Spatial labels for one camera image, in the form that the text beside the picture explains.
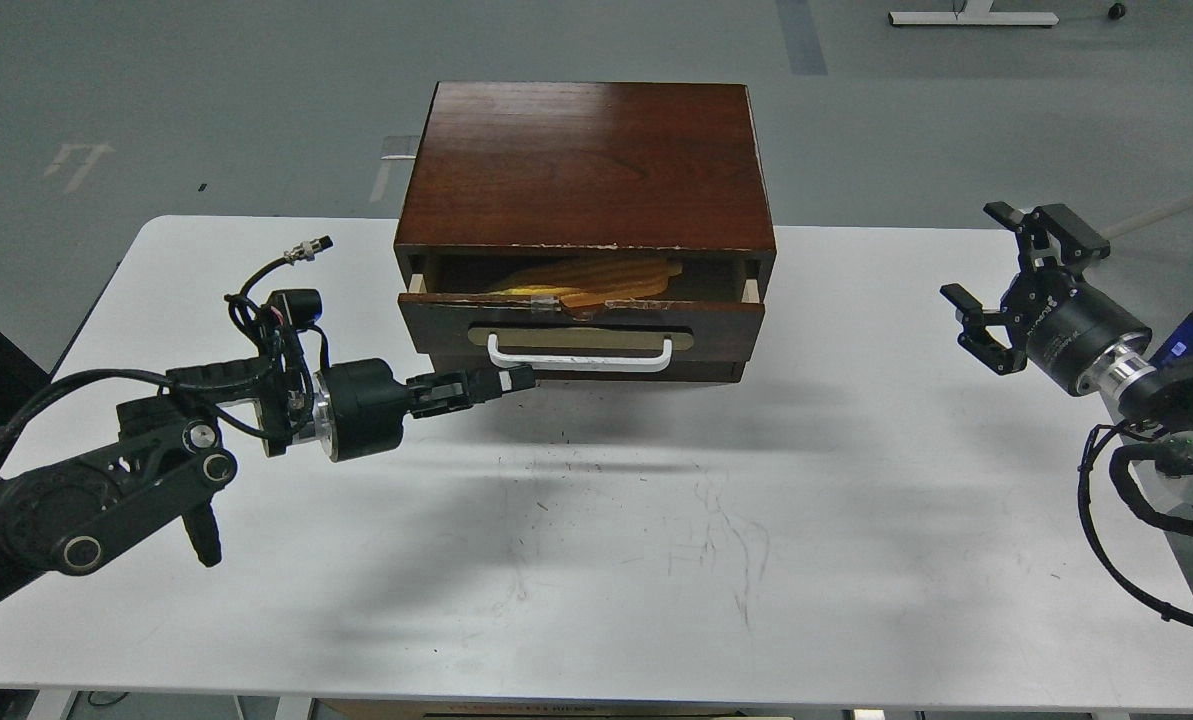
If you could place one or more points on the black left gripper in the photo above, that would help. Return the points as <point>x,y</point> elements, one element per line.
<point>363,407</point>

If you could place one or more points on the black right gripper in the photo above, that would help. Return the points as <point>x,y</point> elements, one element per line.
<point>1053,317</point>

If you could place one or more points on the wooden drawer with white handle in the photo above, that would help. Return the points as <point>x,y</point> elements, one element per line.
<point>711,309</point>

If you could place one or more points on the yellow corn cob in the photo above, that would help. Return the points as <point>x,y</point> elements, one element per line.
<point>586,282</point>

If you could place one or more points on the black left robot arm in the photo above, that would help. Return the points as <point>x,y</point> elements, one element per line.
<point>169,461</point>

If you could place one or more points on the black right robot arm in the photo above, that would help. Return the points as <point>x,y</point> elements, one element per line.
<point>1153,392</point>

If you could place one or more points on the dark wooden cabinet box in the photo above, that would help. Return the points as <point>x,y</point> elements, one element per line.
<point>586,170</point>

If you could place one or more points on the clear tape piece on floor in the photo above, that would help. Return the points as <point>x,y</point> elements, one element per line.
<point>400,147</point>

